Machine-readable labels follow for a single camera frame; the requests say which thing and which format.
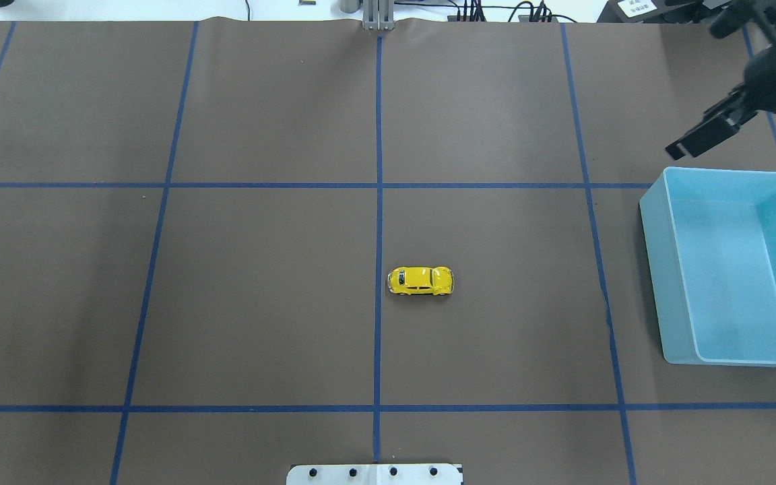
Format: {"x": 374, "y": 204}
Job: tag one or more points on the grey aluminium camera post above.
{"x": 378, "y": 15}

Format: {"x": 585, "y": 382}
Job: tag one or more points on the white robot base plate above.
{"x": 376, "y": 473}

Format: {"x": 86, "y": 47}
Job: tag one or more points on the white label card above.
{"x": 634, "y": 8}

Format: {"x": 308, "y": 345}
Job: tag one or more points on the yellow beetle toy car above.
{"x": 413, "y": 281}

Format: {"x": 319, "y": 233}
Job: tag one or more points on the brown table mat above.
{"x": 197, "y": 220}

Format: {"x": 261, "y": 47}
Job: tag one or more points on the light blue plastic bin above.
{"x": 711, "y": 242}

